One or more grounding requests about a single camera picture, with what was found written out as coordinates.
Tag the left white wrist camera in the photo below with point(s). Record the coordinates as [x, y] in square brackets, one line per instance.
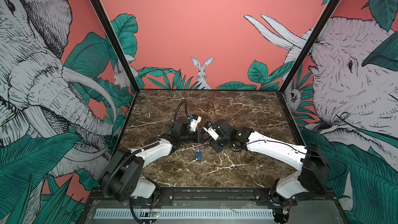
[194, 122]

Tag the right black frame post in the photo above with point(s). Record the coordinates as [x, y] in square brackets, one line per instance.
[318, 28]

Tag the left black frame post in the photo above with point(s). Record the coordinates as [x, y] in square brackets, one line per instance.
[110, 33]

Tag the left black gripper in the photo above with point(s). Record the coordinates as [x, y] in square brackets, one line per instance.
[202, 138]

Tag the black front mounting rail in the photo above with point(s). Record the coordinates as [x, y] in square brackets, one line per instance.
[170, 196]

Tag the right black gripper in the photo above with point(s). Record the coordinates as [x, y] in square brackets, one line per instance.
[214, 144]

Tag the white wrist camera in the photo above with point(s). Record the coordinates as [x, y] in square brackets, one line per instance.
[194, 122]
[209, 129]

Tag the black frame post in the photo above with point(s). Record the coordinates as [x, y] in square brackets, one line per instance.
[318, 28]
[110, 33]

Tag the white slotted cable duct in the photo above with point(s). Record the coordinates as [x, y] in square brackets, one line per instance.
[188, 213]

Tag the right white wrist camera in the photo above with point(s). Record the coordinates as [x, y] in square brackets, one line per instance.
[209, 129]

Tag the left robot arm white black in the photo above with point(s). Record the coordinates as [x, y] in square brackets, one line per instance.
[122, 179]

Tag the blue padlock left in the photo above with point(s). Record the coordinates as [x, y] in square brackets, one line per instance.
[198, 156]

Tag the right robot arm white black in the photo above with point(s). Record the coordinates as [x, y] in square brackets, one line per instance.
[312, 167]

